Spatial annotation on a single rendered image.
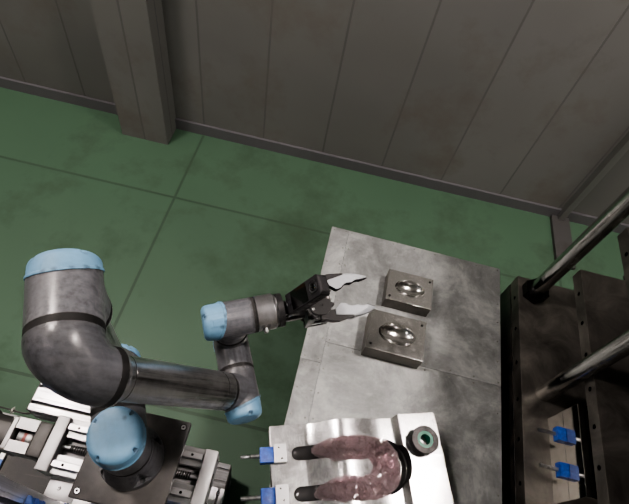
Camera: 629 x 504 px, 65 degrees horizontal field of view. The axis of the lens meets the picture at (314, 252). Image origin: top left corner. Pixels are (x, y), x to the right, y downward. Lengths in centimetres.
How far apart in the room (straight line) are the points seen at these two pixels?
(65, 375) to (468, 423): 132
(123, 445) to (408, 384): 96
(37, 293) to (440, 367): 134
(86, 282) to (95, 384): 16
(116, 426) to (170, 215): 199
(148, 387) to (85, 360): 13
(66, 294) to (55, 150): 270
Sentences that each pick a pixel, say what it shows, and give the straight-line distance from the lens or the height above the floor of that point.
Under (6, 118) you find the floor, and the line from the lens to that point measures 379.
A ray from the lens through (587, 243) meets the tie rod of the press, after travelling 186.
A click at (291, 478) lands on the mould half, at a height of 86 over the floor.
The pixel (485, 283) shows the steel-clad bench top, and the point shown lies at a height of 80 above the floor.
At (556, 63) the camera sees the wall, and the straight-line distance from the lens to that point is 290.
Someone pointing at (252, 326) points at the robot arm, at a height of 145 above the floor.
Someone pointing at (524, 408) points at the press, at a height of 78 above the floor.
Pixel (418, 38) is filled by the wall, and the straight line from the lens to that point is 276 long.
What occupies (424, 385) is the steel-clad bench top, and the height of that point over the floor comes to 80.
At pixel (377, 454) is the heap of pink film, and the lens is 156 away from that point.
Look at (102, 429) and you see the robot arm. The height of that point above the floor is 127.
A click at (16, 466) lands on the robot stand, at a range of 236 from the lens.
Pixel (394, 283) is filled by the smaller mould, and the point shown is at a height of 86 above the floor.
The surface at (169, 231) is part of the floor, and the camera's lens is 295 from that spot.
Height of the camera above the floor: 237
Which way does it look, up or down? 55 degrees down
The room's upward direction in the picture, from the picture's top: 14 degrees clockwise
